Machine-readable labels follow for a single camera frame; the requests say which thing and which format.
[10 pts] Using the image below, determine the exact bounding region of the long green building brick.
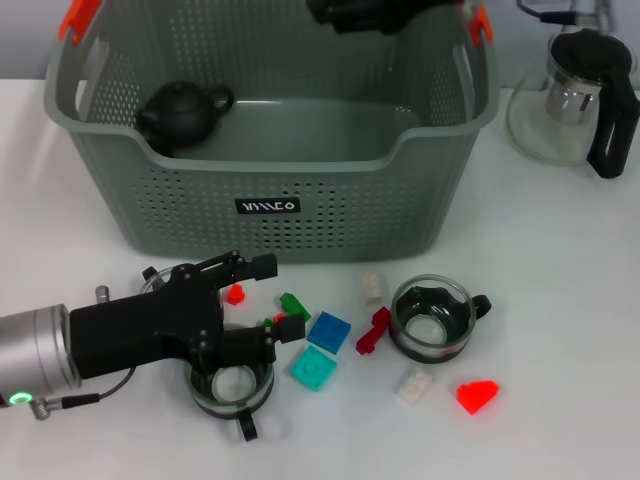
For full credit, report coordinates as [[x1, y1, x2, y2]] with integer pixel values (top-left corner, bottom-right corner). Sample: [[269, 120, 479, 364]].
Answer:
[[278, 292, 312, 324]]

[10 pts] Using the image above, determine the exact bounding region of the blue square building plate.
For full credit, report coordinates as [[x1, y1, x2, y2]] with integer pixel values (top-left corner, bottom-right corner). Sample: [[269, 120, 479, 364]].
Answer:
[[306, 310, 353, 356]]

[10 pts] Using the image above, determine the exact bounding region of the grey left gripper cable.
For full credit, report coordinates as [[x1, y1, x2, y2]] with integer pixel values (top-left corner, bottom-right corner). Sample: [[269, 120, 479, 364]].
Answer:
[[29, 369, 136, 421]]

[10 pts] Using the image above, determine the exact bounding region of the teal square building plate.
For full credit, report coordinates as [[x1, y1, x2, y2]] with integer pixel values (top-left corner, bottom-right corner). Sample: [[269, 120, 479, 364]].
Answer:
[[288, 344, 339, 394]]

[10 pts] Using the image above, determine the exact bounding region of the bright red slope brick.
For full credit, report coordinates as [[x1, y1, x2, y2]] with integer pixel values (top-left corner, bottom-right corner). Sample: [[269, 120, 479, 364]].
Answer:
[[456, 379, 500, 415]]

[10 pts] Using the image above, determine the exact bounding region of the grey-green perforated storage bin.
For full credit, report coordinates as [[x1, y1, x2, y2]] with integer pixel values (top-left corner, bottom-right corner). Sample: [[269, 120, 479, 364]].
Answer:
[[44, 0, 501, 265]]

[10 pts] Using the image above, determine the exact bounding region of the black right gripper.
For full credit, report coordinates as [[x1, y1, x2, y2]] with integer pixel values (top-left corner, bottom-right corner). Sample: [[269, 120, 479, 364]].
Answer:
[[394, 0, 464, 24]]

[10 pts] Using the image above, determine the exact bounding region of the white two-stud building brick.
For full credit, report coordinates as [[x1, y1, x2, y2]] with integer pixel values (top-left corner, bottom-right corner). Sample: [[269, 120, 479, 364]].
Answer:
[[393, 368, 435, 407]]

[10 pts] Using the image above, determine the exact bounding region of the cream long building brick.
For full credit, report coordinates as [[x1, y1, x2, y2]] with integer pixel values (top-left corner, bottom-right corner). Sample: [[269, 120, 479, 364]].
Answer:
[[357, 271, 391, 305]]

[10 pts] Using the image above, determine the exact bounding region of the dark red curved brick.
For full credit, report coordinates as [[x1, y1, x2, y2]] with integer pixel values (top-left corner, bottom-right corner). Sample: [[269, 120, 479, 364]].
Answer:
[[355, 306, 391, 356]]

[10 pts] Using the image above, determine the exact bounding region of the black clay teapot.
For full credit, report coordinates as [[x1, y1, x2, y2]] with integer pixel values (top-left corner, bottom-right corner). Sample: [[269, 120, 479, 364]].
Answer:
[[135, 79, 236, 150]]

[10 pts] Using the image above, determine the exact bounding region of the glass pitcher black lid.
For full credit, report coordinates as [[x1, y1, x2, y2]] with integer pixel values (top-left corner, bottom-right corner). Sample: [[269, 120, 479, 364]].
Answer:
[[505, 27, 640, 180]]

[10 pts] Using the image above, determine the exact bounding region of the orange bin handle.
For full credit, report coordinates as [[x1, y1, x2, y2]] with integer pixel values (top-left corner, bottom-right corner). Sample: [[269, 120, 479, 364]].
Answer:
[[462, 2, 495, 49], [57, 0, 104, 45]]

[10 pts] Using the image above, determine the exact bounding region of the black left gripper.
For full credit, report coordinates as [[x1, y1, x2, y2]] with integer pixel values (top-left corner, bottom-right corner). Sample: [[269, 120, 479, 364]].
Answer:
[[69, 250, 306, 380]]

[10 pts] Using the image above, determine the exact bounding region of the glass teacup black sleeve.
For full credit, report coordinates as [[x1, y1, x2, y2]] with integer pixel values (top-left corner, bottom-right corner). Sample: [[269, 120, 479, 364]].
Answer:
[[390, 273, 492, 365], [138, 266, 176, 299], [183, 323, 275, 442], [305, 0, 401, 36]]

